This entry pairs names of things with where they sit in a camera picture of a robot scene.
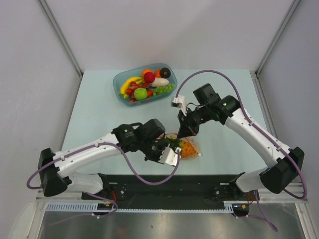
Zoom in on toy orange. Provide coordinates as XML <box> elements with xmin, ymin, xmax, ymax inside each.
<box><xmin>142</xmin><ymin>68</ymin><xmax>152</xmax><ymax>75</ymax></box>

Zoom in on teal plastic fruit tray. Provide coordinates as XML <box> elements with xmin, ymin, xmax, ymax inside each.
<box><xmin>113</xmin><ymin>63</ymin><xmax>177</xmax><ymax>106</ymax></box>

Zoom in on small orange toy fruit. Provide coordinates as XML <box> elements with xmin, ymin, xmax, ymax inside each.
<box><xmin>154</xmin><ymin>69</ymin><xmax>161</xmax><ymax>78</ymax></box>

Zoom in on yellow toy bananas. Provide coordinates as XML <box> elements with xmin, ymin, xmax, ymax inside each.
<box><xmin>119</xmin><ymin>76</ymin><xmax>143</xmax><ymax>95</ymax></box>

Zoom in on dark purple toy fruit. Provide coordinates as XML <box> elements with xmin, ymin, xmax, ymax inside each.
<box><xmin>159</xmin><ymin>67</ymin><xmax>171</xmax><ymax>79</ymax></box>

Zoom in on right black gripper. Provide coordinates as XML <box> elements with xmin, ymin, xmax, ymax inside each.
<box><xmin>178</xmin><ymin>104</ymin><xmax>211</xmax><ymax>138</ymax></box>

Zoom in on clear zip top bag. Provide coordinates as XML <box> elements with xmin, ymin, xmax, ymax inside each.
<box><xmin>165</xmin><ymin>133</ymin><xmax>203</xmax><ymax>160</ymax></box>

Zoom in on green toy apple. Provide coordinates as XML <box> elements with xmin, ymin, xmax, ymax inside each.
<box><xmin>134</xmin><ymin>88</ymin><xmax>148</xmax><ymax>101</ymax></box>

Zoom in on white toy mushroom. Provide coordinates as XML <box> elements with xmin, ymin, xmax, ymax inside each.
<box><xmin>151</xmin><ymin>77</ymin><xmax>169</xmax><ymax>88</ymax></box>

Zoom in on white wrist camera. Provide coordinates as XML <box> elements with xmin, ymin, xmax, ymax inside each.
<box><xmin>170</xmin><ymin>95</ymin><xmax>187</xmax><ymax>116</ymax></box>
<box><xmin>159</xmin><ymin>147</ymin><xmax>181</xmax><ymax>166</ymax></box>

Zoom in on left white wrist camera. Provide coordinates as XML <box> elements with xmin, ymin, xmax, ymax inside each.
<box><xmin>159</xmin><ymin>147</ymin><xmax>181</xmax><ymax>166</ymax></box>

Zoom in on green toy leafy vegetable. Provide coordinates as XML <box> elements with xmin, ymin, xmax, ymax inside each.
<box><xmin>165</xmin><ymin>136</ymin><xmax>199</xmax><ymax>159</ymax></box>

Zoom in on white slotted cable duct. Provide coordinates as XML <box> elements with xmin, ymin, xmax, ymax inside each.
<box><xmin>45</xmin><ymin>202</ymin><xmax>249</xmax><ymax>214</ymax></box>

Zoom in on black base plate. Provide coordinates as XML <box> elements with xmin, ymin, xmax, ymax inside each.
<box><xmin>97</xmin><ymin>175</ymin><xmax>255</xmax><ymax>209</ymax></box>

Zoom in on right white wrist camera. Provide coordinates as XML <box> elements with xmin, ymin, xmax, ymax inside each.
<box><xmin>170</xmin><ymin>95</ymin><xmax>187</xmax><ymax>116</ymax></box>

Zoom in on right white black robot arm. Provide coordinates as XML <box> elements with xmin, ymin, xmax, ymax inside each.
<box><xmin>171</xmin><ymin>84</ymin><xmax>305</xmax><ymax>200</ymax></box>

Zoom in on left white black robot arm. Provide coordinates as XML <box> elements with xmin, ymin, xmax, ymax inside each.
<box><xmin>37</xmin><ymin>119</ymin><xmax>177</xmax><ymax>199</ymax></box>

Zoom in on green toy grapes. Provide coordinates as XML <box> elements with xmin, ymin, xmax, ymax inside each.
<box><xmin>152</xmin><ymin>84</ymin><xmax>175</xmax><ymax>96</ymax></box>

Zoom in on red toy apple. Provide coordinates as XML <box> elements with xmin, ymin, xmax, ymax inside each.
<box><xmin>144</xmin><ymin>72</ymin><xmax>156</xmax><ymax>84</ymax></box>

